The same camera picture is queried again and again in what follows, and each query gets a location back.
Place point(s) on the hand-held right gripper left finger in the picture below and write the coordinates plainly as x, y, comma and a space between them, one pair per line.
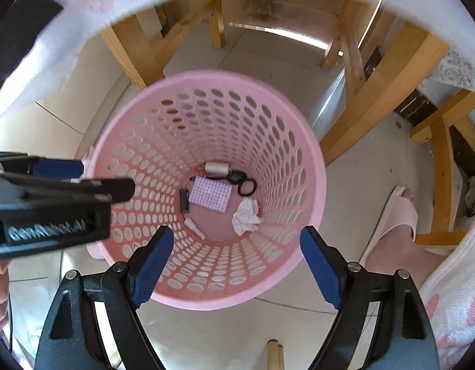
152, 266

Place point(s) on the beige wooden stick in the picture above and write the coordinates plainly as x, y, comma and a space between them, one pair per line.
274, 358

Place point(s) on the white tissue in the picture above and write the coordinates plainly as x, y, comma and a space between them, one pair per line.
247, 216

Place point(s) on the beige thread spool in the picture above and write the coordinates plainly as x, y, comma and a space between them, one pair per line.
216, 168

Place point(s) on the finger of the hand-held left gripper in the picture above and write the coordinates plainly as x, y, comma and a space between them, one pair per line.
56, 169
117, 189

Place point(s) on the wooden table frame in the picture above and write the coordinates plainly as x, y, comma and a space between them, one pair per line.
442, 169

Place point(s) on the small white paper roll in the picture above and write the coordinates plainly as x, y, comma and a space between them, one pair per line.
195, 229

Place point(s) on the wooden chair frame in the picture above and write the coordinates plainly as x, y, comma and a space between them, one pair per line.
137, 54

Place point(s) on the black cylindrical tube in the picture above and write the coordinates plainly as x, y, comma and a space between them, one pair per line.
184, 200

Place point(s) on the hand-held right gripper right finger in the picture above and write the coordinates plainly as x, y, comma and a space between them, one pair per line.
322, 269

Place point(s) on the patterned lace tablecloth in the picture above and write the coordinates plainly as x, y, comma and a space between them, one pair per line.
453, 69

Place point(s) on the pink perforated plastic basket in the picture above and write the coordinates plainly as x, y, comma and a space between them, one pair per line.
222, 123

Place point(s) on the pink checked tissue pack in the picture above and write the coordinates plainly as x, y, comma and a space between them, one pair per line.
210, 194

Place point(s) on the crumpled white paper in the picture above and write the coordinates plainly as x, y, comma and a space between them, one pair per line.
472, 196

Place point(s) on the pink printed pajama garment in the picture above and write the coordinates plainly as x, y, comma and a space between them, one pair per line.
453, 316

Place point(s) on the black plastic spoon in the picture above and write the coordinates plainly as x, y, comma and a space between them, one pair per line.
234, 178

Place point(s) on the foot in pink slipper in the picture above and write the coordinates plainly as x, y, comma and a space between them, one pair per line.
395, 254

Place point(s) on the person's left hand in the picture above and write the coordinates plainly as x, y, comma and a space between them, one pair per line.
0, 304

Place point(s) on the pink slipper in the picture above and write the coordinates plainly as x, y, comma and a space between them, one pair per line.
395, 216

